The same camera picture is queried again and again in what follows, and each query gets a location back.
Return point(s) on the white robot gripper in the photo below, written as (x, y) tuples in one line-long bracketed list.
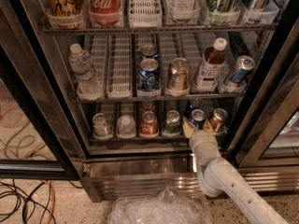
[(202, 138)]

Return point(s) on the blue pepsi can front bottom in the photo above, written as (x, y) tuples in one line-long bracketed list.
[(197, 118)]

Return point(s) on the blue pepsi can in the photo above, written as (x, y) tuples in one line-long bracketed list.
[(192, 104), (197, 118), (148, 75), (148, 51)]

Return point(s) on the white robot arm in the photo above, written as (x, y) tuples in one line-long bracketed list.
[(216, 175)]

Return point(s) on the copper can bottom shelf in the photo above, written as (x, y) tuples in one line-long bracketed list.
[(217, 119)]

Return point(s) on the copper can shelf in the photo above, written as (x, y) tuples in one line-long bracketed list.
[(217, 119), (178, 72)]

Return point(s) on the blue pepsi can rear bottom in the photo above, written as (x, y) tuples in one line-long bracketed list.
[(192, 104)]

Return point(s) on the green can front bottom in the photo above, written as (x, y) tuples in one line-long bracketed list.
[(172, 122)]

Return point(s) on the green can rear bottom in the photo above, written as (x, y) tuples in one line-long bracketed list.
[(171, 105)]

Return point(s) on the red coke can front bottom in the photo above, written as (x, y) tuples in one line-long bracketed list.
[(149, 123)]

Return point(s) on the red coke can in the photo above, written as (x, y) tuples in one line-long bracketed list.
[(149, 123), (148, 106)]

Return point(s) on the copper can middle shelf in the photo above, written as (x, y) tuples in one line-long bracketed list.
[(178, 72)]

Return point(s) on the red coke can rear bottom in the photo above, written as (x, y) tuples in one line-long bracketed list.
[(148, 106)]

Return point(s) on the blue pepsi can front middle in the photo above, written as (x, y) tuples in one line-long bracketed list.
[(148, 75)]

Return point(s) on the brown tea bottle middle shelf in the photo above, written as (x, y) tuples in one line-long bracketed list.
[(210, 65)]

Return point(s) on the glass fridge door right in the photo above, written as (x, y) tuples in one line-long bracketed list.
[(260, 134)]

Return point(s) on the glass fridge door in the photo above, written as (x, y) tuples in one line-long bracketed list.
[(260, 134), (42, 127)]

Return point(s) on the blue silver slim can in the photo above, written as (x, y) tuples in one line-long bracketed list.
[(243, 65)]

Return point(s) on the blue pepsi can rear middle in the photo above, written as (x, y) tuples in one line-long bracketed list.
[(148, 51)]

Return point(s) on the silver can bottom shelf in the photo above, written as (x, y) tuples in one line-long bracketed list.
[(101, 125)]

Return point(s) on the steel fridge base panel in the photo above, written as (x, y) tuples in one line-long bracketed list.
[(112, 178)]

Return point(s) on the clear water bottle middle shelf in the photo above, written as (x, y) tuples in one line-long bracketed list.
[(82, 66)]

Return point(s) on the white labelled bottle top shelf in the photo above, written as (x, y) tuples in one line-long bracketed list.
[(181, 10)]

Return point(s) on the green can top shelf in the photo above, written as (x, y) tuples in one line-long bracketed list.
[(222, 12)]

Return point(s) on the glass fridge door left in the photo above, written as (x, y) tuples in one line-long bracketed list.
[(42, 127)]

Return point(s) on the yellow can top shelf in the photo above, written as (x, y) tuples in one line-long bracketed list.
[(65, 13)]

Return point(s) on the clear plastic bag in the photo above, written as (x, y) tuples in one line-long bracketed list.
[(167, 207)]

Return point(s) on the red coca-cola bottle top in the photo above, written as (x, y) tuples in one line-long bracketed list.
[(105, 12)]

